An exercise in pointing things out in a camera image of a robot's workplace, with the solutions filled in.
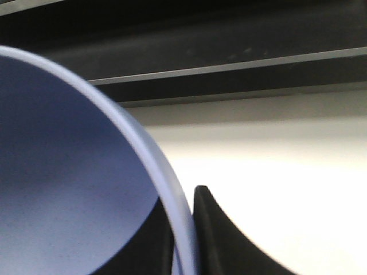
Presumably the black glass gas stove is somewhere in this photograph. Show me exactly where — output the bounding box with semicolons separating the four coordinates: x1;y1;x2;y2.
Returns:
1;1;366;106

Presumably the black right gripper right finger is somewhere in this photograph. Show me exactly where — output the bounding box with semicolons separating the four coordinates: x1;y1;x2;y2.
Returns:
193;186;293;274

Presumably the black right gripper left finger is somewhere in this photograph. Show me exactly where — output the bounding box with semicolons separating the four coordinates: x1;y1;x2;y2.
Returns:
94;200;174;275

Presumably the blue pot lid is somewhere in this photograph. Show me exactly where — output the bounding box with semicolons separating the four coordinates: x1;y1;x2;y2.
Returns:
1;46;200;274

